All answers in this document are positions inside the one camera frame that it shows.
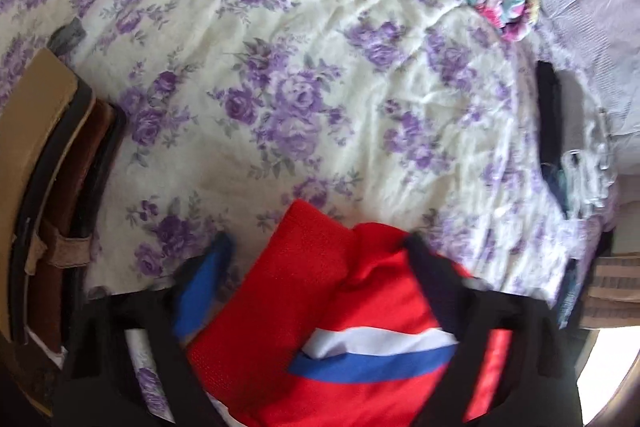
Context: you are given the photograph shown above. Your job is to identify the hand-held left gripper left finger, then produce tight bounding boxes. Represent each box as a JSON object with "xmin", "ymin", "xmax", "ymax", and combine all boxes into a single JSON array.
[{"xmin": 52, "ymin": 232, "xmax": 237, "ymax": 427}]

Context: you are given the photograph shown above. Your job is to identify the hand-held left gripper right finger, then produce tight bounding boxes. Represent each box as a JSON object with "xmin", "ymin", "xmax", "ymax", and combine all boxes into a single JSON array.
[{"xmin": 402, "ymin": 232, "xmax": 586, "ymax": 427}]

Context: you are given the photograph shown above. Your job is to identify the red pants with striped band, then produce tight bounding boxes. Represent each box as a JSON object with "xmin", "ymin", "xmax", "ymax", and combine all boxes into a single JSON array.
[{"xmin": 185, "ymin": 199, "xmax": 513, "ymax": 427}]

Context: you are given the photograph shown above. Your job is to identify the folded black pants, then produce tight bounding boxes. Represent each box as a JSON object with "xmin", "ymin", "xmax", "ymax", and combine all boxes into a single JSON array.
[{"xmin": 536, "ymin": 61, "xmax": 566, "ymax": 170}]

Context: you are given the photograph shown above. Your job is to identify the blue jeans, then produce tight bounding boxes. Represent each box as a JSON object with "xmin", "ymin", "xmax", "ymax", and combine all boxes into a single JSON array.
[{"xmin": 557, "ymin": 257, "xmax": 593, "ymax": 330}]

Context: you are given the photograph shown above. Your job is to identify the tan striped cloth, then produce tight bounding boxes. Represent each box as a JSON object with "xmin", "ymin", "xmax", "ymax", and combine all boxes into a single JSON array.
[{"xmin": 585, "ymin": 256, "xmax": 640, "ymax": 330}]

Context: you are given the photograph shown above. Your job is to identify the purple floral bed sheet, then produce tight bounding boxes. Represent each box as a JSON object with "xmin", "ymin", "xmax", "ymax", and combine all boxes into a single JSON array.
[{"xmin": 0, "ymin": 0, "xmax": 608, "ymax": 427}]

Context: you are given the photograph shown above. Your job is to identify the brown wooden bed frame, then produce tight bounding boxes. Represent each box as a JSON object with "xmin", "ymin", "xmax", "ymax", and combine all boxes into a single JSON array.
[{"xmin": 0, "ymin": 47, "xmax": 127, "ymax": 358}]

